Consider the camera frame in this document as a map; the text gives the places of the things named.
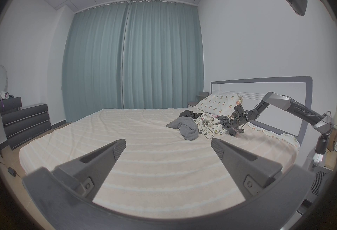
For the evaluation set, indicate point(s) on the dark grey garment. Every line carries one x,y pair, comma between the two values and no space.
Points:
223,121

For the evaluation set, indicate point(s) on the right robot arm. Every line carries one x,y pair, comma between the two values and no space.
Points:
279,101

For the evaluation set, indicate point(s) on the white printed pillow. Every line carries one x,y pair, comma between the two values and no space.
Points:
216,102

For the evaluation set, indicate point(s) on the black garment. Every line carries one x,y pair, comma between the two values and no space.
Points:
189,113

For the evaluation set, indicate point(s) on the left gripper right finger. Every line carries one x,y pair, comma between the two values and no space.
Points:
250,173

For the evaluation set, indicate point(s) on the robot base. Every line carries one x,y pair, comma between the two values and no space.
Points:
320,179

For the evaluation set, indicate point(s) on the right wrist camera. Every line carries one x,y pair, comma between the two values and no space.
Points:
238,108

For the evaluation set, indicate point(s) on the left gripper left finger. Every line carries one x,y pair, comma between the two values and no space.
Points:
87,171

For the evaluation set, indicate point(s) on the black power adapter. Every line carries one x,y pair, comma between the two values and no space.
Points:
11,172

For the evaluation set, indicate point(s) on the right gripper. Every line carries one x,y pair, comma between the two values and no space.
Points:
239,119

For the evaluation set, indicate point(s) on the blue-green curtain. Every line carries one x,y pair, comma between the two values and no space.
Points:
131,66

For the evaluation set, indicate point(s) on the grey bedside table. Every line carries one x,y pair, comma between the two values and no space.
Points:
192,104

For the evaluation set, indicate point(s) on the black chest of drawers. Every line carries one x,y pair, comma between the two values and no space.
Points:
26,123

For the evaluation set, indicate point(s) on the bed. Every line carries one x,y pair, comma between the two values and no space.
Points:
158,144

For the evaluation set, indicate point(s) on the white printed pyjama top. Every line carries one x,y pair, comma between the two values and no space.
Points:
208,123

